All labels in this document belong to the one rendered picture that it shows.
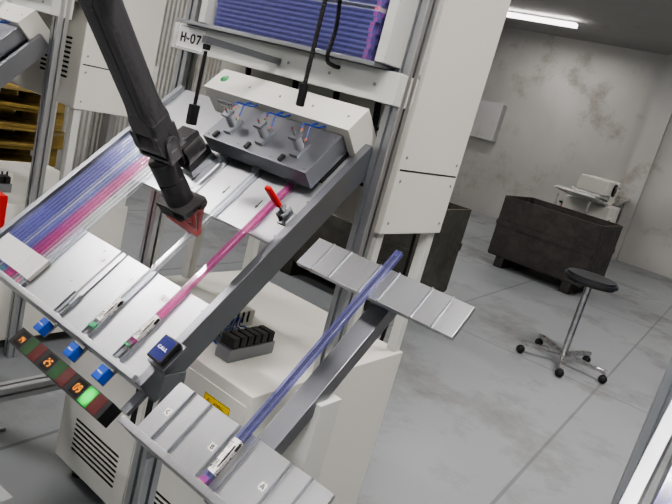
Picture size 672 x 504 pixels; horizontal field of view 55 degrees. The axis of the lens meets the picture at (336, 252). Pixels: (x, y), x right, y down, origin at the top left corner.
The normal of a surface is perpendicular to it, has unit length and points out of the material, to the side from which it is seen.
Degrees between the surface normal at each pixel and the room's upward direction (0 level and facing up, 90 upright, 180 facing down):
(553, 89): 90
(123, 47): 93
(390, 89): 90
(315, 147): 44
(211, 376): 90
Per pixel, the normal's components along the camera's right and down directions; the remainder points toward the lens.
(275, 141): -0.24, -0.65
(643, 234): -0.55, 0.06
